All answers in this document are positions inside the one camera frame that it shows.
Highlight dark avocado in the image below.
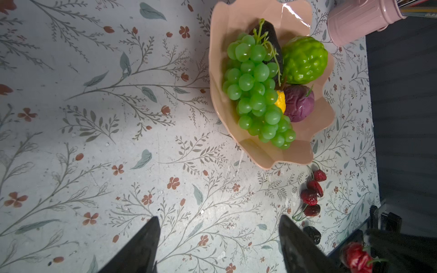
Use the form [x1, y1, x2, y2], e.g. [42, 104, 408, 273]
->
[248, 18, 284, 85]

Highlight green custard apple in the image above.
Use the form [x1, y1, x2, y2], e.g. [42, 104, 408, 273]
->
[281, 36, 328, 85]

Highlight dark black cherry pair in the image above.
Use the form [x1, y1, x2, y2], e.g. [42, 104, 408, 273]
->
[303, 226, 322, 245]

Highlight red cherry pair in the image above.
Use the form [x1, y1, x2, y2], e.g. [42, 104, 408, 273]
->
[340, 242, 388, 273]

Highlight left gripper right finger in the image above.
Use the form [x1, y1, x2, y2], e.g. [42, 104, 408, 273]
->
[278, 215, 341, 273]

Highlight pink faceted fruit bowl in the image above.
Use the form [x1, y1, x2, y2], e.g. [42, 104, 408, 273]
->
[209, 1, 335, 170]

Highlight pink pencil cup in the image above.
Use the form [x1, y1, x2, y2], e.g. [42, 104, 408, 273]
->
[327, 0, 406, 47]

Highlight red cherry cluster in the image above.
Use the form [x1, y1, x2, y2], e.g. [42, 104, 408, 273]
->
[292, 164, 327, 222]

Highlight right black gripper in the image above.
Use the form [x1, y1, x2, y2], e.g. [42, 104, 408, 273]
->
[366, 205, 437, 273]

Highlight yellow lemon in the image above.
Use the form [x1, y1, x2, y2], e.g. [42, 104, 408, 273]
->
[274, 91, 286, 114]

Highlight purple fig fruit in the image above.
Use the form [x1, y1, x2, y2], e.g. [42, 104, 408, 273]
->
[284, 85, 315, 122]

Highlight pencils in pink cup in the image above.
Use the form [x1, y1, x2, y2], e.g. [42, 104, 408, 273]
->
[397, 0, 437, 19]

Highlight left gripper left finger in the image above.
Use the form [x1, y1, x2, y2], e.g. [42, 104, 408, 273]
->
[100, 216, 160, 273]

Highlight green grape bunch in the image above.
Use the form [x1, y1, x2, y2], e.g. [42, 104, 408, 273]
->
[222, 32, 296, 150]

